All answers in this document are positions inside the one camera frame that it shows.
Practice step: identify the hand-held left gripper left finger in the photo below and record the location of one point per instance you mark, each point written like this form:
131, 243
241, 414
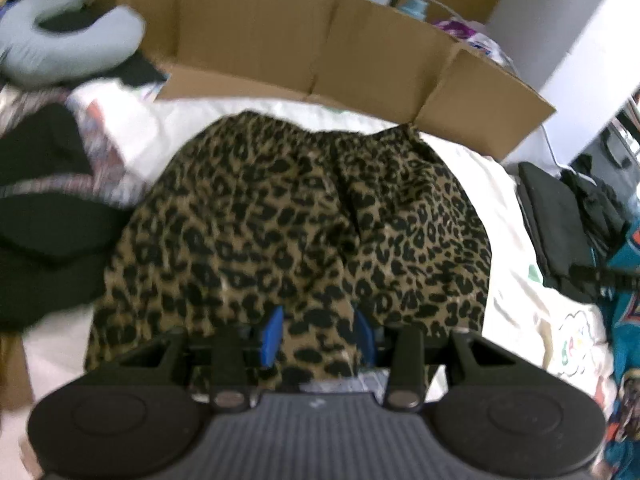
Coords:
270, 340

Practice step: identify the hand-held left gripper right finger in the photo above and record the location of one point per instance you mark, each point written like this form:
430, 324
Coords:
365, 340

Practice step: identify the leopard print pants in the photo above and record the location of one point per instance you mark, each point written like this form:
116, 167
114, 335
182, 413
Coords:
280, 220

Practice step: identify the folded black clothes pile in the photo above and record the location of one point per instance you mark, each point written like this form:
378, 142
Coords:
600, 200

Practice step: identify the bear printed bed sheet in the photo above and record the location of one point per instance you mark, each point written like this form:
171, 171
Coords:
505, 240

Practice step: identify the black folded cloth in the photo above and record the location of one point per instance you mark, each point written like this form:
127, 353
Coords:
550, 220

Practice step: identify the teal printed bag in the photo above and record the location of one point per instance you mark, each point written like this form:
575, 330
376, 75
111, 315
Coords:
625, 320

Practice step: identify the black garment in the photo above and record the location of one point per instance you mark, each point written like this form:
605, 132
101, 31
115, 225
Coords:
40, 185

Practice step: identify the brown cardboard sheet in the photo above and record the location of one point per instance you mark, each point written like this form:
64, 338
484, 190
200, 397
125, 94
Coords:
250, 25

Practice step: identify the purple white packet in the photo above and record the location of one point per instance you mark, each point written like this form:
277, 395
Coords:
470, 37

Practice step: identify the detergent bottle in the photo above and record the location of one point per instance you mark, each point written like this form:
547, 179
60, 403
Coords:
414, 8

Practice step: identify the grey-blue neck pillow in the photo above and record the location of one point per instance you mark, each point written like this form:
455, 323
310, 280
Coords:
100, 45

